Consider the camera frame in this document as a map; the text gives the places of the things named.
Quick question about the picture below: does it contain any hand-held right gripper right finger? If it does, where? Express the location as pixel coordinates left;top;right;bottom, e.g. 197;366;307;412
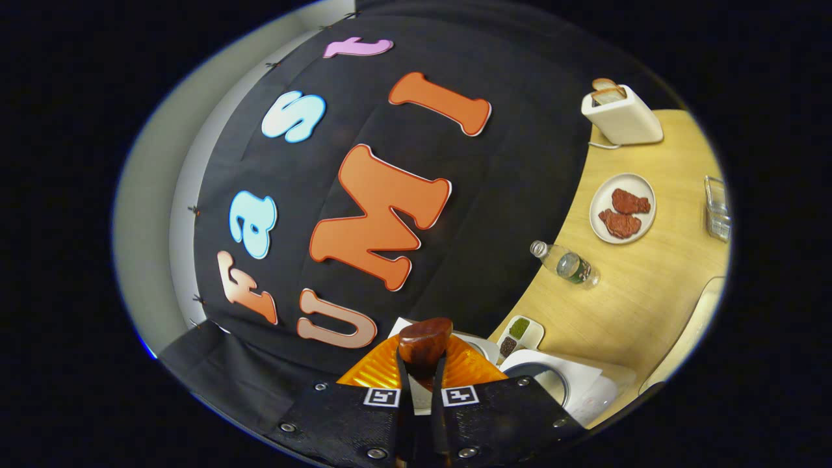
430;335;586;467

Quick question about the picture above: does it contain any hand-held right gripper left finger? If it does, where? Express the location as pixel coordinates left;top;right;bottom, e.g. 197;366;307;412
263;335;415;467

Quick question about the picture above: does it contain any white rice cooker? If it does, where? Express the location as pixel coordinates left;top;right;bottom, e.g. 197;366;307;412
389;317;638;428

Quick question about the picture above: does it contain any brown wooden spoon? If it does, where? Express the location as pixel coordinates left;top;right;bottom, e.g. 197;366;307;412
398;317;454;391

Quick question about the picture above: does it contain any white divided bean dish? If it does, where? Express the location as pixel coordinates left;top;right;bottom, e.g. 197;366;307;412
496;315;546;358

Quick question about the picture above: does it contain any clear plastic water bottle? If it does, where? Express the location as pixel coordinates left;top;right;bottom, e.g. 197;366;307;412
529;240;601;290

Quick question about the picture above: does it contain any white oval plate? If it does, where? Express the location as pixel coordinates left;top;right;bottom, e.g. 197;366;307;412
589;172;658;246

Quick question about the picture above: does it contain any black backdrop cloth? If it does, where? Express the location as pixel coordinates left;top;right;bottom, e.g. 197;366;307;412
156;0;690;436

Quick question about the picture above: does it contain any white toaster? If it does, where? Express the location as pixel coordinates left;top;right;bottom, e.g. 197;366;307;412
580;84;665;146

